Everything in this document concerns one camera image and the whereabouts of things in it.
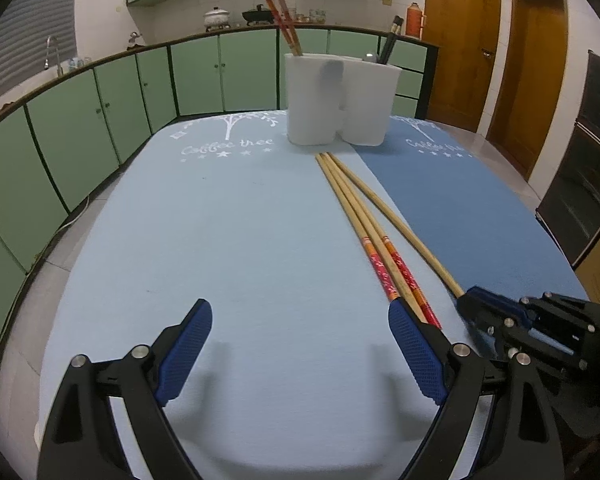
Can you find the orange thermos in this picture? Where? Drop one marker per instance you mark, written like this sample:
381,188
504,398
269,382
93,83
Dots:
415,20

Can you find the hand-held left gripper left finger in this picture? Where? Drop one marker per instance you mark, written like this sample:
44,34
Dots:
187,345

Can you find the white cooking pot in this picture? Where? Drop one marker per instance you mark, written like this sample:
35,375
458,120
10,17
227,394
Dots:
216,17

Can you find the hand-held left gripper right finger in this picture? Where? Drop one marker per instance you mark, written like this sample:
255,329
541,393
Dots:
420,355

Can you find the light blue printed mat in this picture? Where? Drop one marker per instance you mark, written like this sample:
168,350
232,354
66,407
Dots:
240,240

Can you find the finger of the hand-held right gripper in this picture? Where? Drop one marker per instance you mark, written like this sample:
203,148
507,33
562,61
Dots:
487,322
495,299

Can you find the green lower kitchen cabinets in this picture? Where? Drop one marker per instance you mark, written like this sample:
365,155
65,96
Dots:
70,130

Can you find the grey window blind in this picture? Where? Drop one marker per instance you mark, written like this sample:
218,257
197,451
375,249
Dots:
20,25

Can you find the plain wooden door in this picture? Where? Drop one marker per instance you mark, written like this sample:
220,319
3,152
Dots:
525,85

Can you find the metal kitchen faucet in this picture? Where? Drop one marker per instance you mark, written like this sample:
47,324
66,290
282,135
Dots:
50,50

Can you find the black glass cabinet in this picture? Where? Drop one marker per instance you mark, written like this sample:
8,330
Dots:
587,170

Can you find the wooden chopstick with red end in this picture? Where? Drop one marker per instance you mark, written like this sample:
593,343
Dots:
400,220
287,17
360,230
277,17
375,225

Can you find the black wok with lid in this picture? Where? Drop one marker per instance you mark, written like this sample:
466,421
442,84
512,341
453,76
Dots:
257,16

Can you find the patterned ceramic jar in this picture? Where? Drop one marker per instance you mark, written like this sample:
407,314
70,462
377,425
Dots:
320,15

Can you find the white two-compartment utensil holder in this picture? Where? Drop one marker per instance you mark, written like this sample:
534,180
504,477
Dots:
365,105

